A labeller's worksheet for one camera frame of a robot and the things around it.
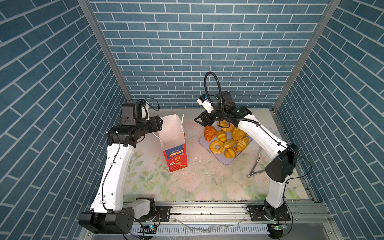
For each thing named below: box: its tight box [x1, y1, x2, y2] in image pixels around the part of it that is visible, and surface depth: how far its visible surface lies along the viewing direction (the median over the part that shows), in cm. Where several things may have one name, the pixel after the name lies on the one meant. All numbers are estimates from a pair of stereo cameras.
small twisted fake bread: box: [223, 138, 237, 149], surface depth 98 cm
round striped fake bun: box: [224, 147, 238, 159], surface depth 95 cm
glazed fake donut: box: [209, 140, 226, 155], surface depth 98 cm
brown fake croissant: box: [204, 125, 218, 142], surface depth 104 cm
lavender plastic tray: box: [198, 131, 253, 166], surface depth 97 cm
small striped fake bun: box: [216, 130, 228, 143], surface depth 104 cm
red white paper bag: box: [152, 113, 188, 173], surface depth 83 cm
